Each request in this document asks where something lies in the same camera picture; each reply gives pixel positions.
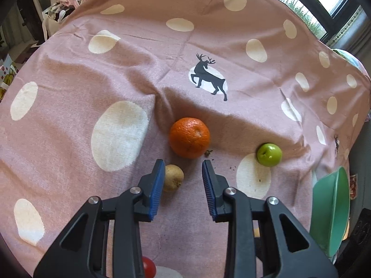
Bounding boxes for brown longan lower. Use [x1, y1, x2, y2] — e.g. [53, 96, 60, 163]
[142, 256, 157, 278]

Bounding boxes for pink polka dot cloth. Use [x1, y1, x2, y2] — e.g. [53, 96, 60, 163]
[1, 0, 370, 277]

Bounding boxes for brown longan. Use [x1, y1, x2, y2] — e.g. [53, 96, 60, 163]
[142, 256, 157, 278]
[163, 164, 184, 193]

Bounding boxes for pile of clothes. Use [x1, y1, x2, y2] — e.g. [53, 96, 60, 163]
[42, 0, 87, 41]

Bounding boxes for green fruit on cloth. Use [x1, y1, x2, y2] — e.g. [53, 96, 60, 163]
[256, 143, 283, 167]

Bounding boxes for red snack packet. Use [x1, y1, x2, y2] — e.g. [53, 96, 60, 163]
[350, 174, 358, 200]

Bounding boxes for large orange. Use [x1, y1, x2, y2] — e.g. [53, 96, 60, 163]
[169, 117, 211, 159]

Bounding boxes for brown longan upper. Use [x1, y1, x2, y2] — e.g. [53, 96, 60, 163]
[163, 164, 184, 193]

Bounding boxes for green plastic bowl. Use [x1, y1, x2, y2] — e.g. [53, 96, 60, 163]
[309, 166, 350, 258]

